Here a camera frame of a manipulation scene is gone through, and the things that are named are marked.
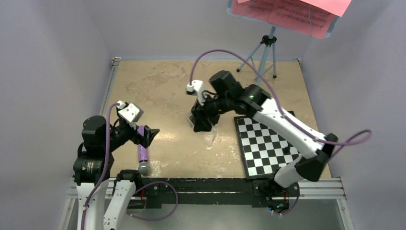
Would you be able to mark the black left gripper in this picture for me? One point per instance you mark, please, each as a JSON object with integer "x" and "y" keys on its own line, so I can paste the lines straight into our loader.
{"x": 137, "y": 138}

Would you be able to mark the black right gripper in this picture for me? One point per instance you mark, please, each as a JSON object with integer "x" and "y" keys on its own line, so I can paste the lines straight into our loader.
{"x": 202, "y": 114}

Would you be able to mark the purple glitter microphone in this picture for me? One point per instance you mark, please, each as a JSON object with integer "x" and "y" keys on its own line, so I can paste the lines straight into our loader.
{"x": 143, "y": 160}

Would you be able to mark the black metronome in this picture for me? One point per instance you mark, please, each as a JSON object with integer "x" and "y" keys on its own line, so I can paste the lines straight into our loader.
{"x": 191, "y": 120}

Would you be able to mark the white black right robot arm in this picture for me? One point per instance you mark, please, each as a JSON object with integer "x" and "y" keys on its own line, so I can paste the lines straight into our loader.
{"x": 315, "y": 148}

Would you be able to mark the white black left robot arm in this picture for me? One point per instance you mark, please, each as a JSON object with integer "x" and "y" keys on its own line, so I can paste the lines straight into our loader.
{"x": 93, "y": 165}

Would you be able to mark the black white chessboard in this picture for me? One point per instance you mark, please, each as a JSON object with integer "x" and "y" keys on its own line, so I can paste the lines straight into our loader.
{"x": 261, "y": 148}

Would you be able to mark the light blue music stand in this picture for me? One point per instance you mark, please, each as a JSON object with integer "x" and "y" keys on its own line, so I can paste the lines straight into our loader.
{"x": 268, "y": 58}

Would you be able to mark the pink sheet music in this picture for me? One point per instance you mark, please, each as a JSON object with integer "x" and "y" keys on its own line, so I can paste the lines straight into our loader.
{"x": 315, "y": 18}

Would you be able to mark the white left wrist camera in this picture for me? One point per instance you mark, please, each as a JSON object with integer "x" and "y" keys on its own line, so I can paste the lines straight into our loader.
{"x": 129, "y": 111}

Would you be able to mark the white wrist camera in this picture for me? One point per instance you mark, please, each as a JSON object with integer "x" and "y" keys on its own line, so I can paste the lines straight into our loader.
{"x": 196, "y": 88}
{"x": 129, "y": 111}

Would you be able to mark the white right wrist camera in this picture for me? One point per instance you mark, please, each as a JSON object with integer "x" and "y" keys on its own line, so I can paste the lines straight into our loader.
{"x": 196, "y": 88}

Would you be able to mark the black base frame rail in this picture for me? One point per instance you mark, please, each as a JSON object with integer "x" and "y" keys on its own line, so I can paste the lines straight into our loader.
{"x": 214, "y": 191}

